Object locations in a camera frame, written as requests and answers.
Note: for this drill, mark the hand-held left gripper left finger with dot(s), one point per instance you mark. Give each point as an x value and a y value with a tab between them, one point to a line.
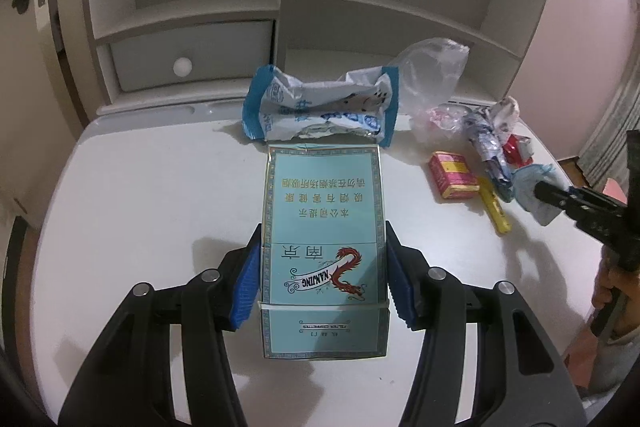
246	279

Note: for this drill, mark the person's right forearm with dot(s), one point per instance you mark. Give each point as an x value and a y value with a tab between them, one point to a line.
622	362

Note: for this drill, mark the white desk hutch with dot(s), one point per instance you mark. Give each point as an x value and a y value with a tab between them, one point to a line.
380	7

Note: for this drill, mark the grey curtain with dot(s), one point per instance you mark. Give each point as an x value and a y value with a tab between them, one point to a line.
612	127

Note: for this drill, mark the light blue bag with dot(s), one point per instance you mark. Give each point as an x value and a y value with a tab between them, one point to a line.
530	202

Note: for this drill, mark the clear plastic bag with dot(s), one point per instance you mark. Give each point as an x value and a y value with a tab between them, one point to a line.
430	72

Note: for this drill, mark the red yellow small box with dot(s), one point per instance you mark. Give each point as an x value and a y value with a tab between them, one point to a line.
452	174

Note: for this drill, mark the person's right hand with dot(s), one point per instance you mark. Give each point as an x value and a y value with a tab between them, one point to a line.
607	289

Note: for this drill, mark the red cigarette pack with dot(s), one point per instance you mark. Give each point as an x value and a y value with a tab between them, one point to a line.
517	149

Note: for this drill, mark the teal cigarette carton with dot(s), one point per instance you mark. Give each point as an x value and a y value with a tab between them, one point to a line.
322	217

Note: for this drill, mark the blue white snack wrapper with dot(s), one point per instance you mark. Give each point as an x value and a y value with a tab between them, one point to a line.
310	107

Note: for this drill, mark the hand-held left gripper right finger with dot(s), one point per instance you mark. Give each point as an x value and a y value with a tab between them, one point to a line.
400	279

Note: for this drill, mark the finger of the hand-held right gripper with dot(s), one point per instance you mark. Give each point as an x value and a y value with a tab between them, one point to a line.
634	162
547	193

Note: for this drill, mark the yellow lighter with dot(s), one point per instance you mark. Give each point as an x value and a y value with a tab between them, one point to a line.
495	207

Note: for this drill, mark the pink white candy wrapper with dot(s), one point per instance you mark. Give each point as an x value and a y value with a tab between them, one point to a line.
447	117

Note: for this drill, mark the crumpled white blue wrapper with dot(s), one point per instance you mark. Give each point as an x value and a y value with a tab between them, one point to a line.
492	132

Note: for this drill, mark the white drawer with round knob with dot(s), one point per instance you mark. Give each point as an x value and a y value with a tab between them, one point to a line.
200	52

